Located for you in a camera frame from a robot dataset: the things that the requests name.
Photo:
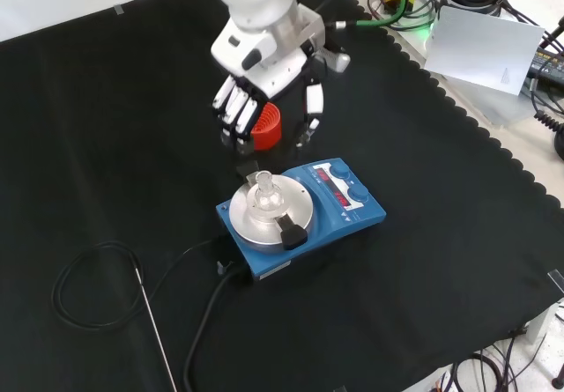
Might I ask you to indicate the clear round-bottom flask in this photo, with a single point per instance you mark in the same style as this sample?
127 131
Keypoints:
264 199

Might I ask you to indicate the pale base plate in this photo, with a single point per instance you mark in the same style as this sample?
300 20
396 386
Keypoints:
506 110

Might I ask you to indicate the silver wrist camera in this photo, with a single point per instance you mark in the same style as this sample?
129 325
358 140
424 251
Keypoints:
338 61

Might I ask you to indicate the red ribbed cup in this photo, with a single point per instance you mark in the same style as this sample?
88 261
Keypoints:
269 133

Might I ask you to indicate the black power adapter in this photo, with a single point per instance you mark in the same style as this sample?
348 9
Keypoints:
548 64

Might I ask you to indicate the pale board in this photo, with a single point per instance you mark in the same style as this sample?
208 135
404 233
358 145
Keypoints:
480 53

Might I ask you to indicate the black bench cloth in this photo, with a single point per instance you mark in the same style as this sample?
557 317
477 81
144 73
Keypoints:
396 277

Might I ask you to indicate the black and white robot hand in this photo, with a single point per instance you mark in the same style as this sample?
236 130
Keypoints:
247 57

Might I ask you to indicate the heater with blue base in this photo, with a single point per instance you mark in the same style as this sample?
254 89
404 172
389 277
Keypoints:
328 229

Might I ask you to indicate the black flask clamp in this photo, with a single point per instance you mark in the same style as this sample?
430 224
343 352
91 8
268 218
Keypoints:
247 171
291 233

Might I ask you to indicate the grey tape piece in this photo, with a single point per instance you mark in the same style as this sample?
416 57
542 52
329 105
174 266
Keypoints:
119 10

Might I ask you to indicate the steel probe rod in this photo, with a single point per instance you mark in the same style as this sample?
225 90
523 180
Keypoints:
156 330

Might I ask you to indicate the clear tape piece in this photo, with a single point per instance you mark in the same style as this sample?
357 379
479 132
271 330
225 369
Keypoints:
556 282

